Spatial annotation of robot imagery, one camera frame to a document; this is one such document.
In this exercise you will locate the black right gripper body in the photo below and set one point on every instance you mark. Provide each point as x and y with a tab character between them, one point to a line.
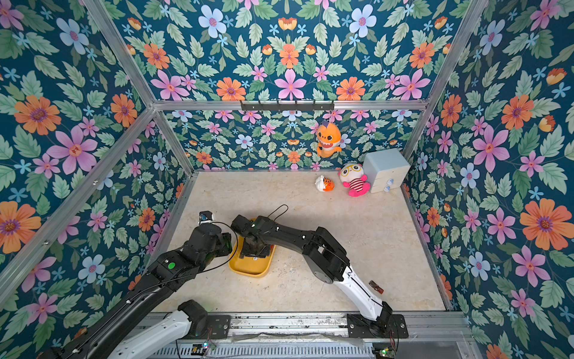
255	250

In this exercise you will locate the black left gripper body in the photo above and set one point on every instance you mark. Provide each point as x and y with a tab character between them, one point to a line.
223	245

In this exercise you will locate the red silver swivel usb drive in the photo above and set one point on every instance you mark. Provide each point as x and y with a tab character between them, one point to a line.
376	287

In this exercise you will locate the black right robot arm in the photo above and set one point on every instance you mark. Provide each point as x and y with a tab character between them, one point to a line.
326	258

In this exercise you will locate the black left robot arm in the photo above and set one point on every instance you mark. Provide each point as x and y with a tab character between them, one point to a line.
162	279

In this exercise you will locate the yellow plastic storage box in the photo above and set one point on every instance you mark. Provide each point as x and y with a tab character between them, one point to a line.
248	266

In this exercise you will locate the light blue cabinet box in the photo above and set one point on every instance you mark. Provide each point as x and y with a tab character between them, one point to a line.
385	169

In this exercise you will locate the white orange small plush toy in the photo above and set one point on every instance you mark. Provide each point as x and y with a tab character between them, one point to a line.
324	184

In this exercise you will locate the pink white plush doll glasses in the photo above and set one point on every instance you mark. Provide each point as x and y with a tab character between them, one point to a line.
354	179

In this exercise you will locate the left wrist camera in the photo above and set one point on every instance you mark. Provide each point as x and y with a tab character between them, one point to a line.
205	217

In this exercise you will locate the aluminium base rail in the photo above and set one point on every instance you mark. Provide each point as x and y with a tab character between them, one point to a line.
300	335

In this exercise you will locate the orange plush toy on wall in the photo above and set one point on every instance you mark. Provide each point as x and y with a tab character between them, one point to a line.
329	139

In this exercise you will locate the black hook rail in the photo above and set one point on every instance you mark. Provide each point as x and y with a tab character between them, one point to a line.
279	106

